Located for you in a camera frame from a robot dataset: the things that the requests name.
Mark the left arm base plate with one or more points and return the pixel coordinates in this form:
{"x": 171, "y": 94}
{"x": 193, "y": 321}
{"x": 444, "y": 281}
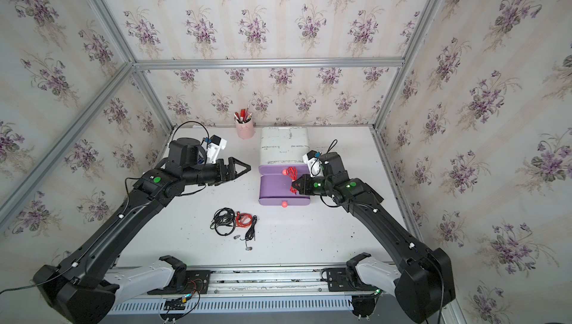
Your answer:
{"x": 193, "y": 280}

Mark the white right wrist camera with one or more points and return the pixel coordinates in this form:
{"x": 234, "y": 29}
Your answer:
{"x": 312, "y": 160}

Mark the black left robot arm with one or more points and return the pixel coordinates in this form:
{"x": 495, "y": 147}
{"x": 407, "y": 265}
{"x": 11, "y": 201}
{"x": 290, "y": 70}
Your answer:
{"x": 81, "y": 288}

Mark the pink pen cup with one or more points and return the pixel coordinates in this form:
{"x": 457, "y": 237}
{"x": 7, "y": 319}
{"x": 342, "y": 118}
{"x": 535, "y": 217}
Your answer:
{"x": 245, "y": 130}

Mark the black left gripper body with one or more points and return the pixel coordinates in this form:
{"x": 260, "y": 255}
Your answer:
{"x": 220, "y": 176}

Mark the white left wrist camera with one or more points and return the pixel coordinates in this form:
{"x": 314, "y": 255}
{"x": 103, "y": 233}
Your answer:
{"x": 215, "y": 145}

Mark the black wired earphones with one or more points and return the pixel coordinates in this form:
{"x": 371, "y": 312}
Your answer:
{"x": 224, "y": 222}
{"x": 249, "y": 236}

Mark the red pens in cup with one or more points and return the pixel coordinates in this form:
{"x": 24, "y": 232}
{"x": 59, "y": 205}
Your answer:
{"x": 243, "y": 116}

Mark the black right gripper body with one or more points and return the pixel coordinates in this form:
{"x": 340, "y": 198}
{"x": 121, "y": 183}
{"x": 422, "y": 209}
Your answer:
{"x": 315, "y": 185}

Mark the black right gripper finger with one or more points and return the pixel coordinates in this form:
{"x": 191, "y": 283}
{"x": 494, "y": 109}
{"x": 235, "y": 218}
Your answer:
{"x": 297, "y": 188}
{"x": 300, "y": 182}

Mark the red wired earphones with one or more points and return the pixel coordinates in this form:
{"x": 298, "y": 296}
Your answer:
{"x": 292, "y": 173}
{"x": 243, "y": 220}

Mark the white drawer cabinet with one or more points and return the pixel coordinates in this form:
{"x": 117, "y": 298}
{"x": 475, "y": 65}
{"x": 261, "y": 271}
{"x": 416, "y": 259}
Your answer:
{"x": 283, "y": 145}

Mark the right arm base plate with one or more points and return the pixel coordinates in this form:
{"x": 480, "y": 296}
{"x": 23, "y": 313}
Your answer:
{"x": 340, "y": 279}

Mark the purple top drawer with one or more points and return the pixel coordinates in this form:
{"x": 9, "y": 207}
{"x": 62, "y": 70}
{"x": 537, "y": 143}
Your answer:
{"x": 280, "y": 169}

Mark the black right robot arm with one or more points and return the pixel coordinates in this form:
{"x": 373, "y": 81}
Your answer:
{"x": 421, "y": 279}

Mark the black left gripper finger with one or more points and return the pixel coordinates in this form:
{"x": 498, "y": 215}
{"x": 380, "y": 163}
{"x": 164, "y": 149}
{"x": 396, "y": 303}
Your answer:
{"x": 237, "y": 168}
{"x": 234, "y": 176}

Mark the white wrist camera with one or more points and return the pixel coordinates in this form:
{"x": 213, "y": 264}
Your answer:
{"x": 312, "y": 160}
{"x": 215, "y": 145}

